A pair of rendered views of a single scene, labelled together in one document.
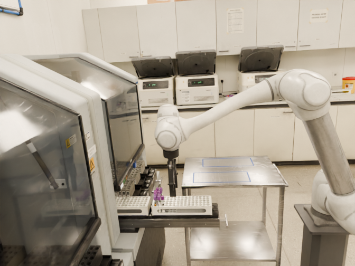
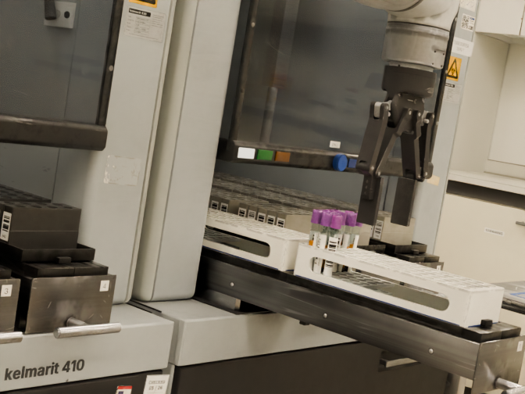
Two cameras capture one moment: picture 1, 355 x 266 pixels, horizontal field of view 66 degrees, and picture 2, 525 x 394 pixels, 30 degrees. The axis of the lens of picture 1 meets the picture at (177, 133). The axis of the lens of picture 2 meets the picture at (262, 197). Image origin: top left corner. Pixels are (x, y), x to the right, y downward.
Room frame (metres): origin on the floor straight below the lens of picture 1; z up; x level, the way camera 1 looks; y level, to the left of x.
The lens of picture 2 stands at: (-0.06, -0.62, 1.07)
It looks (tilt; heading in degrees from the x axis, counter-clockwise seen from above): 6 degrees down; 34
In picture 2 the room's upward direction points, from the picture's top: 9 degrees clockwise
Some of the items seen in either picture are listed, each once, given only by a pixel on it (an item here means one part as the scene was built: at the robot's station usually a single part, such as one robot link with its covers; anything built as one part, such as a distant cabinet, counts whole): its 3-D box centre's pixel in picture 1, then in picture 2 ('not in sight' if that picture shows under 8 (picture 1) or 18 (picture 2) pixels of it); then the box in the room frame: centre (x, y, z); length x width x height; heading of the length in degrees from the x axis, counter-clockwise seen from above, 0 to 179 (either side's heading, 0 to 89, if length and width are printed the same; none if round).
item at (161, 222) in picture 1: (156, 215); (314, 298); (1.22, 0.14, 0.78); 0.73 x 0.14 x 0.09; 84
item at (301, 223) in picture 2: (130, 189); (299, 231); (1.39, 0.29, 0.85); 0.12 x 0.02 x 0.06; 175
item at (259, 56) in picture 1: (260, 72); not in sight; (3.71, -1.16, 1.25); 0.62 x 0.56 x 0.69; 174
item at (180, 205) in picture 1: (181, 206); (393, 285); (1.21, 0.00, 0.83); 0.30 x 0.10 x 0.06; 84
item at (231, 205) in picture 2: not in sight; (243, 215); (1.40, 0.42, 0.85); 0.12 x 0.02 x 0.06; 175
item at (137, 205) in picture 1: (121, 207); (234, 238); (1.24, 0.32, 0.83); 0.30 x 0.10 x 0.06; 84
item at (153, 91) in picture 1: (155, 80); not in sight; (3.85, 0.27, 1.22); 0.62 x 0.56 x 0.64; 172
